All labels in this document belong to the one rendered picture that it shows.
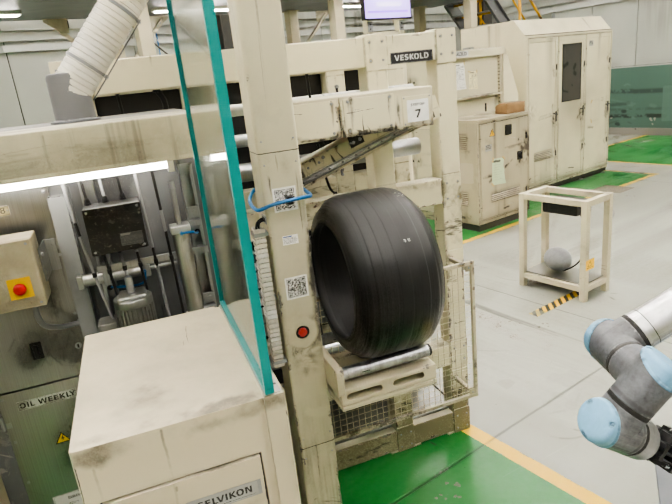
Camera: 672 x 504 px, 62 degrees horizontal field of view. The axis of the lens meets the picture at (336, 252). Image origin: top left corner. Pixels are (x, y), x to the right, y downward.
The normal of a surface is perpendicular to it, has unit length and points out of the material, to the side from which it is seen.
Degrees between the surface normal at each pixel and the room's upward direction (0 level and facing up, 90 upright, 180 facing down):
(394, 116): 90
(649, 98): 90
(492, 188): 90
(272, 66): 90
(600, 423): 60
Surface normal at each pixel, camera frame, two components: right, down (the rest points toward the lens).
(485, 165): 0.58, 0.18
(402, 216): 0.13, -0.61
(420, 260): 0.29, -0.11
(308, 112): 0.35, 0.25
